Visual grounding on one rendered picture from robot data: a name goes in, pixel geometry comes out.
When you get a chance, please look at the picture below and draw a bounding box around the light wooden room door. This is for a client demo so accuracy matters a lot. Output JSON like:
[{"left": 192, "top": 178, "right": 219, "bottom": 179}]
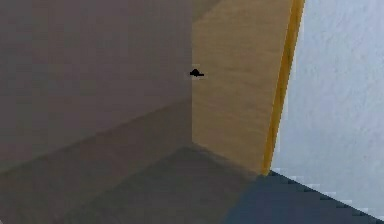
[{"left": 191, "top": 0, "right": 306, "bottom": 177}]

